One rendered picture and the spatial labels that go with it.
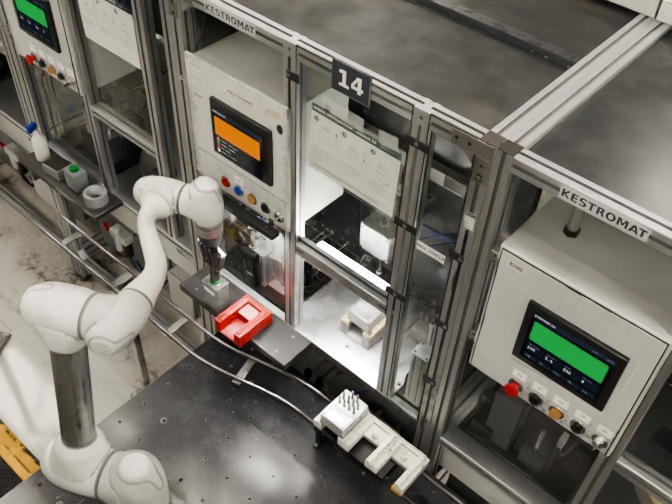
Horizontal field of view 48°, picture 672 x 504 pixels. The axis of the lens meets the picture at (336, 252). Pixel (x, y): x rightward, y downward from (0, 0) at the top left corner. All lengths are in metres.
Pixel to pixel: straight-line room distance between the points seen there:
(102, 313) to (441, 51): 1.09
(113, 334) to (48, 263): 2.38
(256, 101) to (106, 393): 1.97
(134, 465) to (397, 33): 1.44
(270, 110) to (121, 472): 1.13
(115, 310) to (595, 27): 1.48
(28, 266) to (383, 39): 2.82
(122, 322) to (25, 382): 1.89
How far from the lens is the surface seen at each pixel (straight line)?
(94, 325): 2.03
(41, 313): 2.11
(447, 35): 2.09
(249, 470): 2.66
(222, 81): 2.24
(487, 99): 1.86
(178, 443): 2.74
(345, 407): 2.49
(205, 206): 2.39
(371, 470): 2.47
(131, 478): 2.39
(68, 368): 2.22
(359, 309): 2.61
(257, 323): 2.65
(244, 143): 2.25
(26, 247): 4.49
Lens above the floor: 3.02
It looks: 45 degrees down
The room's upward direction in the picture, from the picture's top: 3 degrees clockwise
